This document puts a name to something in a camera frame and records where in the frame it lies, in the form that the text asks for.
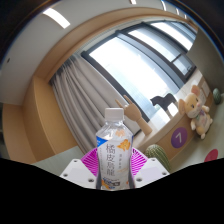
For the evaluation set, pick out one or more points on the tall green cactus ornament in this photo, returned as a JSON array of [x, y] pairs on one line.
[[158, 155]]

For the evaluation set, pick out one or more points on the plush mouse toy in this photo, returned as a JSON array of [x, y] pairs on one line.
[[196, 110]]

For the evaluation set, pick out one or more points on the grey curtain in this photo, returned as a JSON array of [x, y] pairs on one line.
[[83, 103]]

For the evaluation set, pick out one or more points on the purple round number sign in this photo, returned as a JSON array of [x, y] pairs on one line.
[[179, 137]]

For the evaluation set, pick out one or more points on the dark horse figurine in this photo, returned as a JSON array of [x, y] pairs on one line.
[[164, 100]]

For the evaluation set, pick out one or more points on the flat round red coaster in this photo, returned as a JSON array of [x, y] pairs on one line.
[[212, 156]]

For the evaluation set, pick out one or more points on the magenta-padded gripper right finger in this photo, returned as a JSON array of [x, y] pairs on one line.
[[151, 170]]

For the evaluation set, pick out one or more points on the round green cactus ornament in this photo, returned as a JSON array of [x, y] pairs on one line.
[[217, 96]]

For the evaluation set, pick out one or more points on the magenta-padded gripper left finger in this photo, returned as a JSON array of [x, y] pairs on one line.
[[77, 171]]

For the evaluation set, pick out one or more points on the white wall socket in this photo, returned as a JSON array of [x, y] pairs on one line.
[[205, 88]]

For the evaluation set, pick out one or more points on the clear drink bottle white cap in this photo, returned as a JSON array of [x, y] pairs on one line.
[[114, 156]]

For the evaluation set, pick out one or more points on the ceiling lights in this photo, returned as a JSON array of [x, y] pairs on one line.
[[56, 18]]

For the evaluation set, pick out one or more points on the wooden hand model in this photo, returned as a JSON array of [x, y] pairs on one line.
[[133, 111]]

